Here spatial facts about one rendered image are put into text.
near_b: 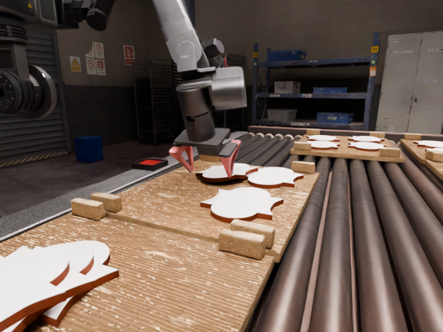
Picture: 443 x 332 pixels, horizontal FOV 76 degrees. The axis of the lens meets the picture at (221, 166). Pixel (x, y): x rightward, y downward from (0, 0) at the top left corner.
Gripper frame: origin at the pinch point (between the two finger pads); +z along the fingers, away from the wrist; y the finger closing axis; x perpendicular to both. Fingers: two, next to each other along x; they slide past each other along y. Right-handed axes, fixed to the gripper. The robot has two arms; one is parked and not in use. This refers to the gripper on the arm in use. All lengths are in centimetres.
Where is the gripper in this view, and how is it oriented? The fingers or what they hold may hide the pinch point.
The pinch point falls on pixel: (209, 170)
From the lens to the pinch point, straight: 63.4
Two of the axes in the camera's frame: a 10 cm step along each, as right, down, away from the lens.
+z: 1.6, 8.1, 5.7
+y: -9.1, -1.1, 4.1
